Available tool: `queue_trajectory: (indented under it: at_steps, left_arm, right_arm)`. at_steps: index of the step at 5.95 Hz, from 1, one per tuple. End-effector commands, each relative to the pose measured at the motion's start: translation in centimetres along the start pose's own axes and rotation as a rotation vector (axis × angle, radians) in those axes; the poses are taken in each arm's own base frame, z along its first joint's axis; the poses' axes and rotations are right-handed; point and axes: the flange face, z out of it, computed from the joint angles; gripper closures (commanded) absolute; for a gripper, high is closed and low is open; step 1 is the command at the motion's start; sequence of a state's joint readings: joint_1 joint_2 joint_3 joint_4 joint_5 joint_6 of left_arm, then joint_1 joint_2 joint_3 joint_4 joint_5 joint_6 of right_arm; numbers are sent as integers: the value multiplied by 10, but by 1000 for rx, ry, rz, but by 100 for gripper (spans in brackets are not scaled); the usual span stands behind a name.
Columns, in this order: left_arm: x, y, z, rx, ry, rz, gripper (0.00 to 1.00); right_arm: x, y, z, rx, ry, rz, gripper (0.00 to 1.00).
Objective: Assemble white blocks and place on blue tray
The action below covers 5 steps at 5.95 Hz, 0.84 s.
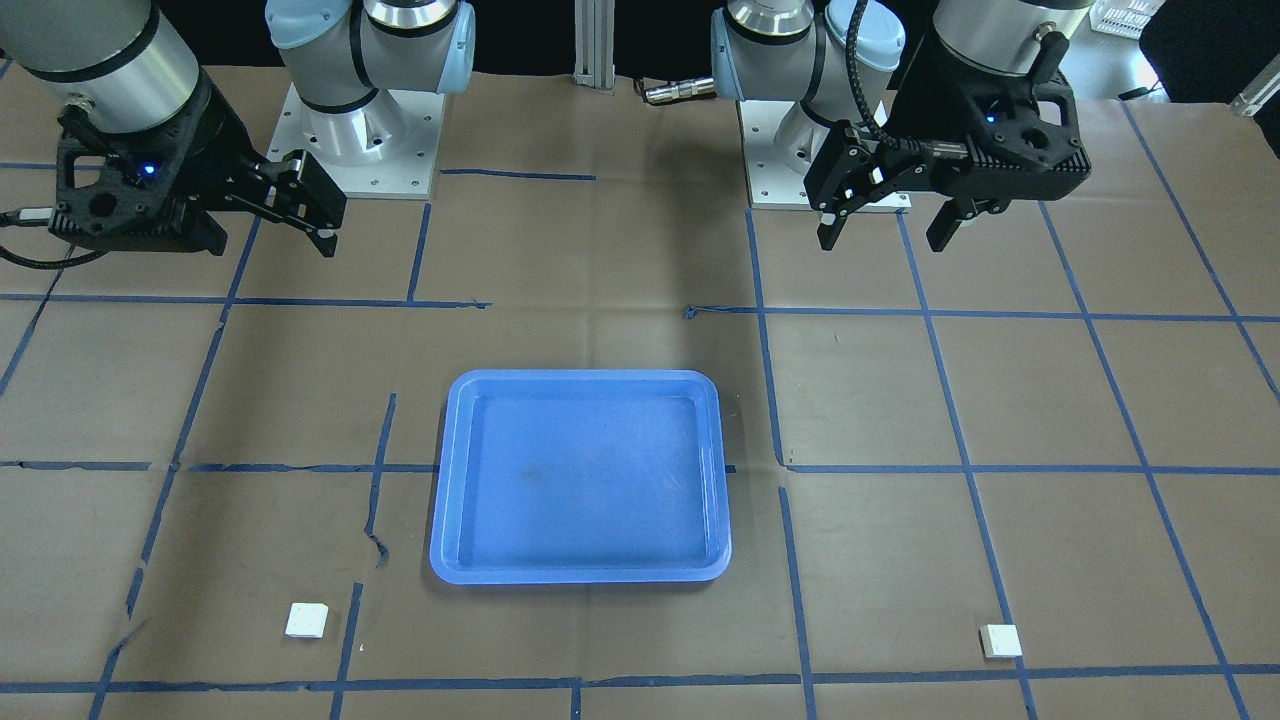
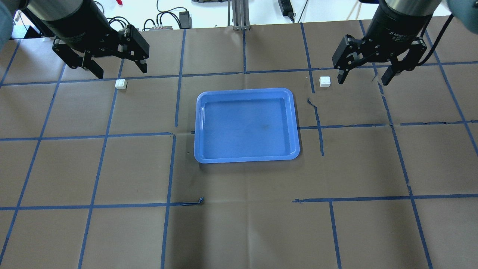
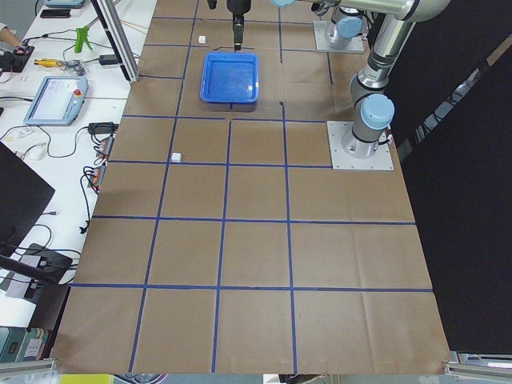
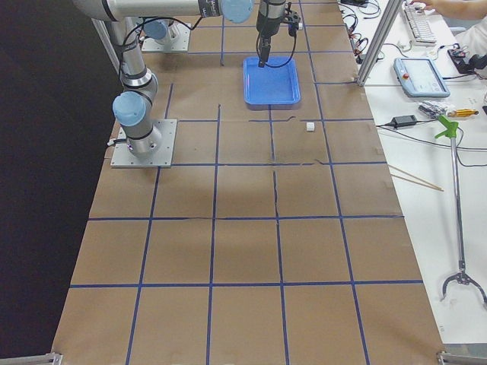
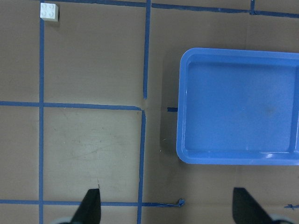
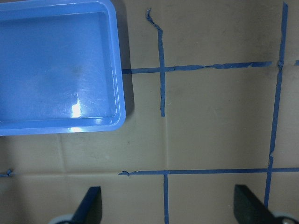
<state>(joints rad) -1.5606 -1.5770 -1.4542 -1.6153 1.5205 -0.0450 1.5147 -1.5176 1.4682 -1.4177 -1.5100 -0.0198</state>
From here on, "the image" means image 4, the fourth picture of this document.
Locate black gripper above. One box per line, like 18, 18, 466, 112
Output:
256, 0, 285, 68

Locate white block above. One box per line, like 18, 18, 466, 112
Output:
306, 122, 315, 132

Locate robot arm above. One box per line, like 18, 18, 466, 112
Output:
144, 20, 180, 46
73, 1, 254, 158

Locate blue plastic tray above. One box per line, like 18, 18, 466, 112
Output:
243, 56, 301, 106

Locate person's hand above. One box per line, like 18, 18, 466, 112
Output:
407, 0, 448, 13

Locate black power adapter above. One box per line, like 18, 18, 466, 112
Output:
391, 115, 418, 129

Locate white keyboard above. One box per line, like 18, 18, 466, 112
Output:
401, 2, 437, 46

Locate teach pendant tablet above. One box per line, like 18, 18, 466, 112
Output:
393, 58, 450, 98

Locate bag of small parts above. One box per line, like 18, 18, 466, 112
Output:
418, 100, 454, 118

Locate wooden chopstick pair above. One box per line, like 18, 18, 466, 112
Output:
387, 164, 444, 192

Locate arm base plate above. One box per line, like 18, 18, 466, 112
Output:
111, 119, 177, 168
142, 21, 190, 53

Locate aluminium frame post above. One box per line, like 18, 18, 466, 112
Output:
356, 0, 402, 87

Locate green handled reach grabber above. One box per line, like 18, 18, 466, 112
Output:
435, 115, 486, 308

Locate yellow handled tool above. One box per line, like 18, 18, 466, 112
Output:
447, 109, 479, 118

